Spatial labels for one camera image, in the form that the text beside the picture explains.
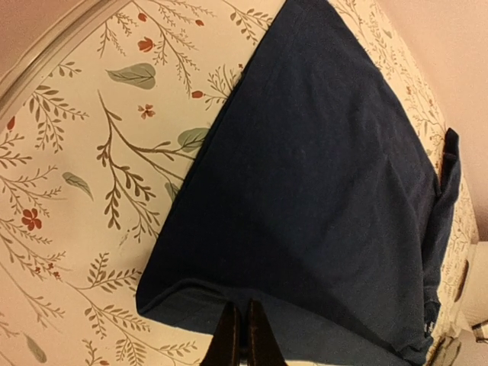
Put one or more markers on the black white checkered garment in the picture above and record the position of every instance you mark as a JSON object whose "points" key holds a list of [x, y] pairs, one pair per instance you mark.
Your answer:
{"points": [[480, 332]]}

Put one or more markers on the blue garment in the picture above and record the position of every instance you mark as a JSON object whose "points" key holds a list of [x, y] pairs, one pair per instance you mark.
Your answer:
{"points": [[313, 195]]}

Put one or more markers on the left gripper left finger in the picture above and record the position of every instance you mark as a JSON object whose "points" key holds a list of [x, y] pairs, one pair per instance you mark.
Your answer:
{"points": [[224, 348]]}

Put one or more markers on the white laundry basket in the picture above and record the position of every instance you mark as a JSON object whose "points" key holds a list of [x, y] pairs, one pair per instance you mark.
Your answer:
{"points": [[460, 346]]}

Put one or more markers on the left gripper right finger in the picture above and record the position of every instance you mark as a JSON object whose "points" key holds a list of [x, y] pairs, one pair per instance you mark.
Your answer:
{"points": [[262, 347]]}

